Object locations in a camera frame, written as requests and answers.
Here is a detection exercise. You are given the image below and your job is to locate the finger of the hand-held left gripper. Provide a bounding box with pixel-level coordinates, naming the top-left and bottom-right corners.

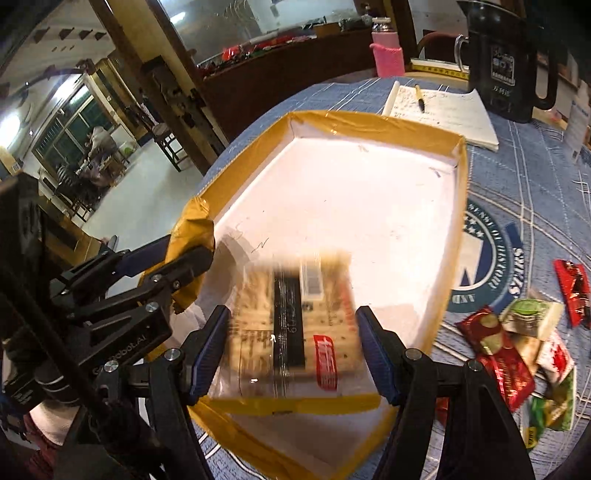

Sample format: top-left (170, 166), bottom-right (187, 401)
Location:
top-left (69, 246), bottom-right (216, 371)
top-left (48, 234), bottom-right (172, 317)

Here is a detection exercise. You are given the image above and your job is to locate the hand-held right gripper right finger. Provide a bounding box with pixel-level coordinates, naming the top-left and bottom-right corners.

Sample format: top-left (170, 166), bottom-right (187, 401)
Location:
top-left (355, 305), bottom-right (536, 480)

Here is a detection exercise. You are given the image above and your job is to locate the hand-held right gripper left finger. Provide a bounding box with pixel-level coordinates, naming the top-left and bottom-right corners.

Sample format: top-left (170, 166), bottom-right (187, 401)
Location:
top-left (65, 305), bottom-right (232, 480)

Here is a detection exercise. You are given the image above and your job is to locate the beige cracker packet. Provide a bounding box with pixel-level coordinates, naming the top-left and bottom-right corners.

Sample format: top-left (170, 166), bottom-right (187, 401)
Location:
top-left (208, 249), bottom-right (382, 400)

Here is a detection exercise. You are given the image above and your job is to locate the red snack packet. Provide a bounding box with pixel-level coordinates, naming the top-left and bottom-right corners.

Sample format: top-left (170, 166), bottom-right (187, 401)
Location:
top-left (456, 305), bottom-right (506, 356)

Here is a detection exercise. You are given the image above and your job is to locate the large crinkled red packet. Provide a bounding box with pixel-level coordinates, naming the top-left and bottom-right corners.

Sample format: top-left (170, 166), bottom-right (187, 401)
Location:
top-left (475, 353), bottom-right (536, 411)

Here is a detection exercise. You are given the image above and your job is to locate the yellow taped cardboard tray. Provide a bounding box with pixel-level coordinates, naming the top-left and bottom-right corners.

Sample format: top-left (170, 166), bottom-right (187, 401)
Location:
top-left (141, 110), bottom-right (469, 480)

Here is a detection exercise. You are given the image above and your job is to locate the green white snack packet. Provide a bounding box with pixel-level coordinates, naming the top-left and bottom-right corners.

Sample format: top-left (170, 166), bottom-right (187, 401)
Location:
top-left (501, 288), bottom-right (565, 340)

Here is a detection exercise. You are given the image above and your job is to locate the green yellow snack packet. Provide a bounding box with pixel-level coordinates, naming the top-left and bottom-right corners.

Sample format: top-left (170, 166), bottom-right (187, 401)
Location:
top-left (519, 411), bottom-right (541, 450)

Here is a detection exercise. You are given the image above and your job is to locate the white red label packet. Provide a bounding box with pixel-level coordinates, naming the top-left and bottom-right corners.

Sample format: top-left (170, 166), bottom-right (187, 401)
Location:
top-left (536, 330), bottom-right (575, 386)

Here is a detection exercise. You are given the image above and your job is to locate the small dark red packet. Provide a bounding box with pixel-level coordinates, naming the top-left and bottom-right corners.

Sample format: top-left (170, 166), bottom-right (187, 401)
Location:
top-left (553, 259), bottom-right (591, 329)

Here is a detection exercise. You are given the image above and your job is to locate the person's left forearm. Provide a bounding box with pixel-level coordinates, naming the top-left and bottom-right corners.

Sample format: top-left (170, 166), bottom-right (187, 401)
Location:
top-left (18, 399), bottom-right (75, 480)

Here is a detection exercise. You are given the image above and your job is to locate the dark wooden sideboard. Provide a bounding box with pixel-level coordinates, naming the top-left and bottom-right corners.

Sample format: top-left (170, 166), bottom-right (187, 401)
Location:
top-left (198, 32), bottom-right (384, 139)

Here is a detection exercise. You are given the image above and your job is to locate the blue plaid tablecloth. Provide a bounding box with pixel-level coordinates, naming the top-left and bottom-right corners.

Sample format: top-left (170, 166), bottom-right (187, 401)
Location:
top-left (194, 76), bottom-right (591, 480)

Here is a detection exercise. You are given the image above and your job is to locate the open white notebook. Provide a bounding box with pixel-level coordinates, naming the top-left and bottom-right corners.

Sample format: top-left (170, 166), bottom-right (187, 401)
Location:
top-left (382, 80), bottom-right (500, 152)

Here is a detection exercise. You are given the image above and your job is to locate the yellow book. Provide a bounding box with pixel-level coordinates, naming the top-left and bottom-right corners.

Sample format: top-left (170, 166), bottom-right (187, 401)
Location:
top-left (410, 58), bottom-right (471, 77)

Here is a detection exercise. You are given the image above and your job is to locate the pink sleeved bottle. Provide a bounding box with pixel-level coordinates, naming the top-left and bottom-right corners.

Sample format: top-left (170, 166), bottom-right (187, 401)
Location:
top-left (369, 17), bottom-right (406, 78)

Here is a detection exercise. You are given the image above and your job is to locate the round back wooden chair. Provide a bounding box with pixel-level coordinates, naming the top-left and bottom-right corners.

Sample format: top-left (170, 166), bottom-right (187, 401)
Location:
top-left (417, 30), bottom-right (462, 61)

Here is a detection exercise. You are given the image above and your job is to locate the black electric kettle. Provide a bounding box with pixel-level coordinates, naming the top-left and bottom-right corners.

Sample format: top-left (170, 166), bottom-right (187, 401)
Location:
top-left (455, 0), bottom-right (559, 124)

